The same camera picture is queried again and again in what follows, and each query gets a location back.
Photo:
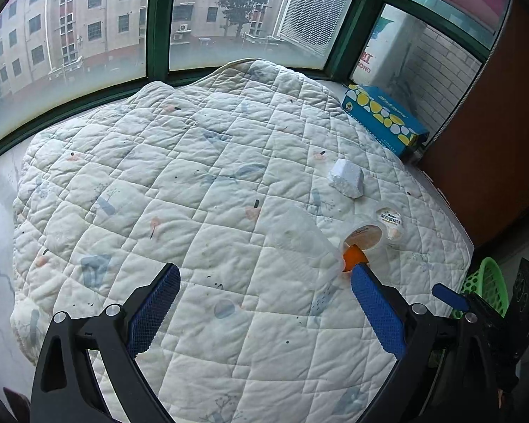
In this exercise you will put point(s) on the white paper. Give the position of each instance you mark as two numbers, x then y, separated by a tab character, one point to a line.
346	176

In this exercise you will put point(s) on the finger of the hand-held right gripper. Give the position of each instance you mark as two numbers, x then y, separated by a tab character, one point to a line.
449	297

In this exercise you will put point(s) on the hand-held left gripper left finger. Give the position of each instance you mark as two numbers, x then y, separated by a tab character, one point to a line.
154	308

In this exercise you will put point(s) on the white outdoor unit with print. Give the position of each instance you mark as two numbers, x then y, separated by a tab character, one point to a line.
381	53

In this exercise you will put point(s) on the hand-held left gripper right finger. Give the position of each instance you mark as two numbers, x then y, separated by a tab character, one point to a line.
377	313

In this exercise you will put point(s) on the green plastic mesh wastebasket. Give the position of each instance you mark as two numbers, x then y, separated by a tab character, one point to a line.
489	277

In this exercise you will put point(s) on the white quilted blanket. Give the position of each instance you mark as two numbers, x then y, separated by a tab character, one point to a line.
180	163

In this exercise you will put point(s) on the clear cup with orange bottom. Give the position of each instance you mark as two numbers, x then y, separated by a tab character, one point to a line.
363	238

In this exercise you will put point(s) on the brown wooden cabinet panel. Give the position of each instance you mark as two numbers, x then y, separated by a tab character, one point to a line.
489	141

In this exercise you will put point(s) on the white louvred vent cover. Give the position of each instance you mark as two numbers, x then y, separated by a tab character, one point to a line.
313	9

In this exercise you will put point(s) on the blue spotted tissue box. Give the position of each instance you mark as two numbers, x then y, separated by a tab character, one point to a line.
379	110

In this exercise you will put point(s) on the green window frame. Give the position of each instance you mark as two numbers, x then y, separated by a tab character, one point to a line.
158	31

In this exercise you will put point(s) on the small labelled jelly cup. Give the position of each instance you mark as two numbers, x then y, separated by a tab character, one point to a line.
390	224

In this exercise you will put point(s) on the clear plastic food container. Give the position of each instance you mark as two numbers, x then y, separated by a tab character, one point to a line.
304	242

